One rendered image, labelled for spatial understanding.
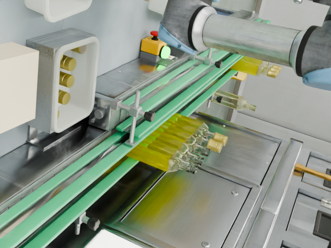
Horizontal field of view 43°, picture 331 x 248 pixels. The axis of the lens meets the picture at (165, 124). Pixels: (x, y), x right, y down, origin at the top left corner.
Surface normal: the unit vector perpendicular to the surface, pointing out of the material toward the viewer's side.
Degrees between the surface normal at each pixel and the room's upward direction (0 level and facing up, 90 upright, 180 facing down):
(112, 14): 0
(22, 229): 90
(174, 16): 106
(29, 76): 0
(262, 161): 90
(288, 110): 90
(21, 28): 0
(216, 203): 90
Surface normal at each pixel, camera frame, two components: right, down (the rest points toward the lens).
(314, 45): -0.53, -0.20
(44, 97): -0.42, 0.35
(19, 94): 0.89, 0.32
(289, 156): 0.16, -0.88
